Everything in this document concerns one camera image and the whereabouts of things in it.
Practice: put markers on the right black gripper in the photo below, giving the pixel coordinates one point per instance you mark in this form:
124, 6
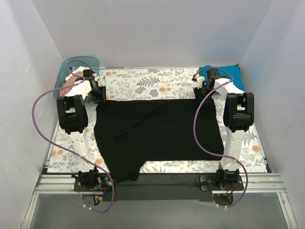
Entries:
200, 90

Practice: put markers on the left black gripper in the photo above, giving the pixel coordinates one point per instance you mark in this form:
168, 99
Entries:
100, 94

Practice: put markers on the black t shirt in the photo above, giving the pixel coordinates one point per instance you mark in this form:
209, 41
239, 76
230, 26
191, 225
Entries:
130, 133

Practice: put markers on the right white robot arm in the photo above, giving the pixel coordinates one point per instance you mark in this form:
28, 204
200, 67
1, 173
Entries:
238, 117

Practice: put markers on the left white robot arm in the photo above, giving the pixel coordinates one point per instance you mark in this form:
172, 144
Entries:
73, 119

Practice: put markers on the white t shirt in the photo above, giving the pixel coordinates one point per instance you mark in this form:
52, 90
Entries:
78, 70

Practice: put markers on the pink t shirt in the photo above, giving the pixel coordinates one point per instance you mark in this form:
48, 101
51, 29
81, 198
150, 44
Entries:
68, 85

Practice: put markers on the folded blue t shirt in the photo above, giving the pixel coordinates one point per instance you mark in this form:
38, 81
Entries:
233, 70

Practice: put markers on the teal plastic laundry bin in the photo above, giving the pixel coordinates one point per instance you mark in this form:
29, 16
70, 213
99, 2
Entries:
62, 74

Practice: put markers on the floral patterned table mat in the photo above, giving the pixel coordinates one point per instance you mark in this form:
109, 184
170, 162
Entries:
148, 84

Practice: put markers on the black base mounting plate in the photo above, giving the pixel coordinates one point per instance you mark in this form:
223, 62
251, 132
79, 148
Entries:
158, 186

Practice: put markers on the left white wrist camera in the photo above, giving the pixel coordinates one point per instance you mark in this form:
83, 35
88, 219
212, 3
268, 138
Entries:
100, 80

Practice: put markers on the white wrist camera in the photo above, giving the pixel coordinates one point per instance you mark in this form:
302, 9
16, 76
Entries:
199, 81
100, 80

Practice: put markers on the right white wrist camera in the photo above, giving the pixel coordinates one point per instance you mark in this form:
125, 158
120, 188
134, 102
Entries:
199, 81

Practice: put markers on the aluminium frame rail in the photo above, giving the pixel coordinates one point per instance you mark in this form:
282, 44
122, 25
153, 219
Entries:
257, 183

